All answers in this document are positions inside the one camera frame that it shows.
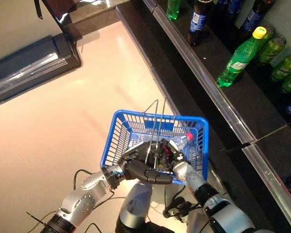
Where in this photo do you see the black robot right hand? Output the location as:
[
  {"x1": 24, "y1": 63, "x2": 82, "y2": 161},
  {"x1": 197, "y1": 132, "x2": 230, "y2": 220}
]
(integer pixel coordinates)
[{"x1": 158, "y1": 138, "x2": 185, "y2": 170}]

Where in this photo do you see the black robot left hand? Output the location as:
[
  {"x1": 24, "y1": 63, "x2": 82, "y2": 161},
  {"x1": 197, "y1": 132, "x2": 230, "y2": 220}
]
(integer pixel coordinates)
[{"x1": 116, "y1": 141, "x2": 173, "y2": 186}]

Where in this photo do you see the clear water bottle red label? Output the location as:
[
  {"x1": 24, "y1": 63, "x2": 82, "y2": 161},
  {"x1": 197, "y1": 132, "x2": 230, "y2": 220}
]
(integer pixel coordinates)
[{"x1": 169, "y1": 132, "x2": 194, "y2": 151}]

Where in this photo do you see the blue plastic shopping basket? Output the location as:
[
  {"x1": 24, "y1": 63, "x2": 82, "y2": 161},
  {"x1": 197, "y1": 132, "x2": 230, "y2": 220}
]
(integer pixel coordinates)
[{"x1": 99, "y1": 109, "x2": 209, "y2": 187}]

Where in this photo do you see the cola bottle blue label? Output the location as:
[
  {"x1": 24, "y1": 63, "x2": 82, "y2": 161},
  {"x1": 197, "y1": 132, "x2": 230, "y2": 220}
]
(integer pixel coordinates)
[
  {"x1": 237, "y1": 0, "x2": 275, "y2": 41},
  {"x1": 214, "y1": 0, "x2": 243, "y2": 26},
  {"x1": 186, "y1": 0, "x2": 214, "y2": 47}
]

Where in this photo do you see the black drink shelf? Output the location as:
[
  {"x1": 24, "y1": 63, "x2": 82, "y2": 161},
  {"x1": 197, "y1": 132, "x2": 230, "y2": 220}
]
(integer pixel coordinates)
[{"x1": 115, "y1": 0, "x2": 291, "y2": 233}]

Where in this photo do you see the silver robot body with legs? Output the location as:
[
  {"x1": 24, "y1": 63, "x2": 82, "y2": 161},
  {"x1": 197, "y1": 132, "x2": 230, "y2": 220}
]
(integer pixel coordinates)
[{"x1": 115, "y1": 182, "x2": 187, "y2": 233}]

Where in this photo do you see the black zip tie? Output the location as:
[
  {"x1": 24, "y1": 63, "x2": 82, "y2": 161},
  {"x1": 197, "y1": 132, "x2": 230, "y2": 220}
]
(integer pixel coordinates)
[{"x1": 26, "y1": 211, "x2": 48, "y2": 226}]

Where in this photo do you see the green soda bottle yellow cap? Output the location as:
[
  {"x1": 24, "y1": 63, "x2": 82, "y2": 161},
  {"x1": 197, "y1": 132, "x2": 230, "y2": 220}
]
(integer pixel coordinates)
[
  {"x1": 216, "y1": 26, "x2": 268, "y2": 88},
  {"x1": 166, "y1": 0, "x2": 182, "y2": 21}
]

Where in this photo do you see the black display stand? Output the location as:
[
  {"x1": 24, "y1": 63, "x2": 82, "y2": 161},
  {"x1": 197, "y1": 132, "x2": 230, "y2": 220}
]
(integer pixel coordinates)
[{"x1": 0, "y1": 33, "x2": 82, "y2": 107}]

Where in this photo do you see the brown shelf side panel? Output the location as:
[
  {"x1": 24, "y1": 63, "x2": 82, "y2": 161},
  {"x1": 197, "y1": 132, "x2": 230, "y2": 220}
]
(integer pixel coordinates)
[{"x1": 41, "y1": 0, "x2": 133, "y2": 25}]

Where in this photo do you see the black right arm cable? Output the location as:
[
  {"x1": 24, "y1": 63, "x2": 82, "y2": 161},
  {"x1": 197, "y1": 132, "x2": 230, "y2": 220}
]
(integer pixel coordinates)
[{"x1": 162, "y1": 186, "x2": 203, "y2": 220}]

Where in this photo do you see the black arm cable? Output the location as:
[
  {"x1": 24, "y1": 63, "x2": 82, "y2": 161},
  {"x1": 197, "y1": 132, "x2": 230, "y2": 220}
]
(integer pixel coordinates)
[
  {"x1": 162, "y1": 186, "x2": 203, "y2": 220},
  {"x1": 72, "y1": 168, "x2": 127, "y2": 233}
]

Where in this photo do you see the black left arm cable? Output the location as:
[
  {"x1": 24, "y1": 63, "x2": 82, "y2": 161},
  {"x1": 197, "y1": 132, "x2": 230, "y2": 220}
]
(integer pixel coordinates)
[{"x1": 72, "y1": 168, "x2": 127, "y2": 233}]

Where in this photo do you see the clear shelf price rail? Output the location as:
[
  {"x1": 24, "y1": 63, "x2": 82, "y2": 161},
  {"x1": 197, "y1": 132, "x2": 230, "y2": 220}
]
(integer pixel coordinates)
[
  {"x1": 242, "y1": 140, "x2": 291, "y2": 233},
  {"x1": 142, "y1": 0, "x2": 158, "y2": 9},
  {"x1": 152, "y1": 4, "x2": 257, "y2": 144}
]

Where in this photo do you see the black hanging strap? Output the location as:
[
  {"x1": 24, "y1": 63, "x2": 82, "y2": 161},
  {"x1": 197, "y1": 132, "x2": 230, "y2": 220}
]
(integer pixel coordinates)
[{"x1": 33, "y1": 0, "x2": 43, "y2": 20}]

